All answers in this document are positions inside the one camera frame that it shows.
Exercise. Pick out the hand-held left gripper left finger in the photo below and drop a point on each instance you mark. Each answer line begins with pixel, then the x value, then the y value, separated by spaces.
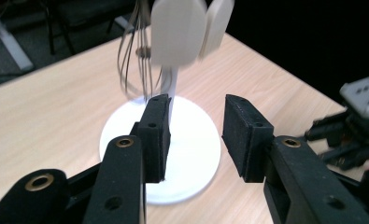
pixel 154 140

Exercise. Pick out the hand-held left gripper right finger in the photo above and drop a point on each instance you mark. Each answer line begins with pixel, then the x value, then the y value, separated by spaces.
pixel 247 146

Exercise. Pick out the white utensil rack with hooks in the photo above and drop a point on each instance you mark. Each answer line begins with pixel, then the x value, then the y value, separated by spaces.
pixel 191 149

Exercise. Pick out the black folding chair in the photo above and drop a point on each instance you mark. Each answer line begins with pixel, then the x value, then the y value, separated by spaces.
pixel 79 12

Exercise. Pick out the white stand leg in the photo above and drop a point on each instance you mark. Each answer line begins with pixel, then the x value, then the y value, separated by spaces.
pixel 11 43

